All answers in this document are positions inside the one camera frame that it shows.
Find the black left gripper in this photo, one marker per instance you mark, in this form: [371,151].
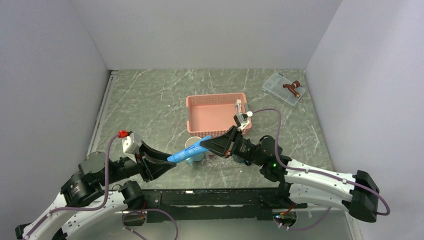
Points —
[149,169]

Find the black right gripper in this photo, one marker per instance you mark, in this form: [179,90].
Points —
[220,144]

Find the clear textured plastic tray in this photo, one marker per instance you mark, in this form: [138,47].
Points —
[214,161]

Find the blue toothpaste tube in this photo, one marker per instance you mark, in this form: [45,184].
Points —
[192,150]

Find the light blue mug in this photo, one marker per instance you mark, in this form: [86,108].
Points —
[196,158]

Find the pink plastic perforated basket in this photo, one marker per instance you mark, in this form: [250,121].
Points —
[212,114]

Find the white toothbrush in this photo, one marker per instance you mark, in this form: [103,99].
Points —
[238,107]

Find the dark blue mug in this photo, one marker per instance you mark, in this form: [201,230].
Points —
[240,160]

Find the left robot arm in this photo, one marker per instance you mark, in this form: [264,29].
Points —
[100,187]

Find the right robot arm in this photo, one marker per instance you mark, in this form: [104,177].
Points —
[298,183]

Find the clear plastic organizer box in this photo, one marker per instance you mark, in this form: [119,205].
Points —
[274,86]

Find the brown copper faucet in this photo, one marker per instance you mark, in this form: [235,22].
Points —
[292,88]

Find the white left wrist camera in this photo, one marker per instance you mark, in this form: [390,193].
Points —
[131,146]

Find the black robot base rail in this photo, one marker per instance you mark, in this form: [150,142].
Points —
[212,204]

